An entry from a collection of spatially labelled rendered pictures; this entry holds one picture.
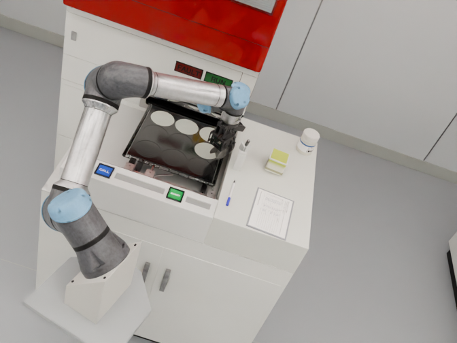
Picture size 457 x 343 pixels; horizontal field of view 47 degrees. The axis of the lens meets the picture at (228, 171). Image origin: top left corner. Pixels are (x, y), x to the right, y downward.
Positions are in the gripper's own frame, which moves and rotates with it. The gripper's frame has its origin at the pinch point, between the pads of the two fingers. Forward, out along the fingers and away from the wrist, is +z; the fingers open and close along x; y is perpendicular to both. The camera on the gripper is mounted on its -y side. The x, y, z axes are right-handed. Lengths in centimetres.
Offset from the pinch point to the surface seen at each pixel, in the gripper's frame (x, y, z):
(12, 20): -235, -64, 83
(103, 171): -15, 48, -5
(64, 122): -76, 15, 31
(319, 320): 66, -46, 92
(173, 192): 6.0, 34.9, -4.8
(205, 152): -5.5, 2.0, 1.6
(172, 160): -10.1, 17.0, 1.7
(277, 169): 22.5, -6.2, -7.8
